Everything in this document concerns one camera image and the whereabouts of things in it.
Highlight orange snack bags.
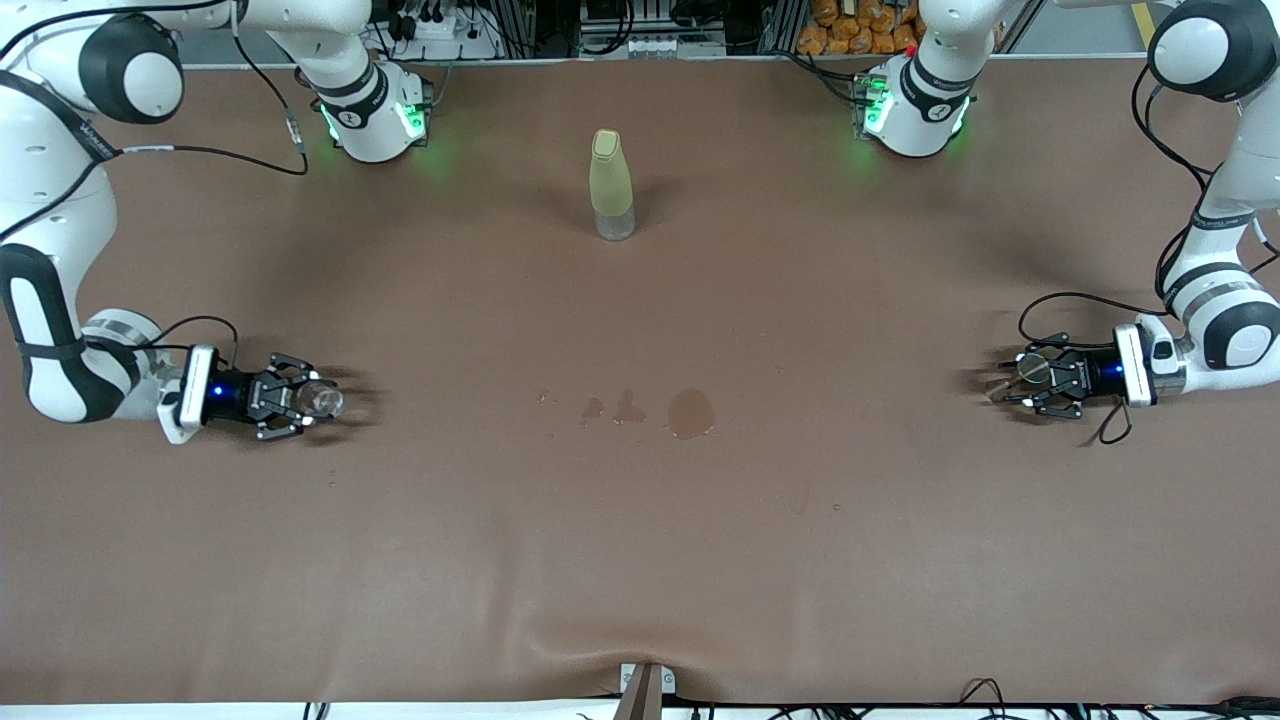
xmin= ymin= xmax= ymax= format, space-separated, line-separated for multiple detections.
xmin=797 ymin=0 xmax=931 ymax=56

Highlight yellow-green bottle with cap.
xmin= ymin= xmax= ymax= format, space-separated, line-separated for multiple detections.
xmin=588 ymin=128 xmax=637 ymax=243

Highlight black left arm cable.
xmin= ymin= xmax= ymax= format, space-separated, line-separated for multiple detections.
xmin=1018 ymin=60 xmax=1280 ymax=446

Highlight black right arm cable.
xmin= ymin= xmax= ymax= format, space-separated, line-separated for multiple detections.
xmin=0 ymin=0 xmax=309 ymax=371

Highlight white table edge bracket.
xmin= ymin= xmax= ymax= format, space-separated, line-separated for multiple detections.
xmin=620 ymin=662 xmax=677 ymax=696

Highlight steel double-ended jigger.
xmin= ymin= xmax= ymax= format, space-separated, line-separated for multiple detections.
xmin=985 ymin=352 xmax=1048 ymax=403

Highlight brown table cloth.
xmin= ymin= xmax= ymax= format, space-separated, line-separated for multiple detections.
xmin=0 ymin=55 xmax=1280 ymax=706

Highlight large liquid puddle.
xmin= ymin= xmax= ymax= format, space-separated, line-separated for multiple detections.
xmin=667 ymin=388 xmax=717 ymax=441

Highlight clear glass measuring cup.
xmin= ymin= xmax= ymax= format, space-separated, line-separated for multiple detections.
xmin=295 ymin=378 xmax=346 ymax=421

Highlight white power strip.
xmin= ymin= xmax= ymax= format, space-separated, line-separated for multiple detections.
xmin=580 ymin=35 xmax=726 ymax=59
xmin=385 ymin=5 xmax=501 ymax=61

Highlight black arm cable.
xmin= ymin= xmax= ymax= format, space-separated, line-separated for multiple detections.
xmin=1018 ymin=60 xmax=1280 ymax=446
xmin=0 ymin=0 xmax=309 ymax=371

